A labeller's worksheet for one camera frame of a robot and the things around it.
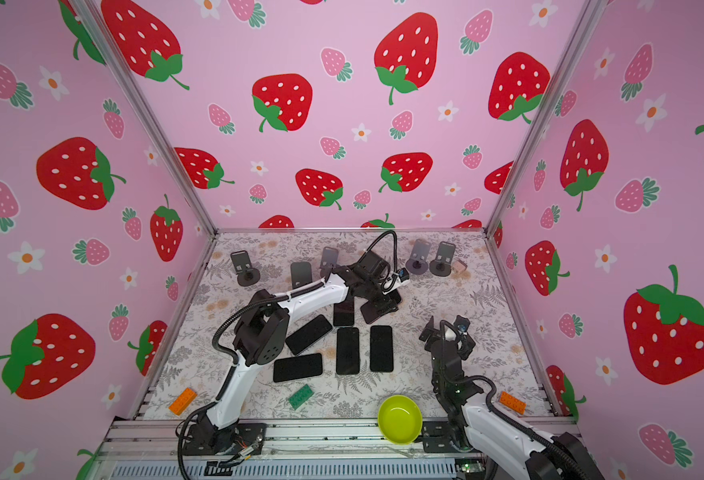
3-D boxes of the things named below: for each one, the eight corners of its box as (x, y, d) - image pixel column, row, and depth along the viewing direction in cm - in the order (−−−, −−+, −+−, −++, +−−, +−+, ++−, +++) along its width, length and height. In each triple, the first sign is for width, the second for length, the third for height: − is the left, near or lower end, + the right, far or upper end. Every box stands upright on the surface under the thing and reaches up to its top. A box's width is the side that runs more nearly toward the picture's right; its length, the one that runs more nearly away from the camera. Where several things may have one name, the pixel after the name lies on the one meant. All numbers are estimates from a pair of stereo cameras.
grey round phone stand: (406, 271, 111) (410, 253, 103) (413, 256, 116) (417, 237, 107) (422, 277, 109) (427, 258, 101) (428, 262, 114) (434, 243, 106)
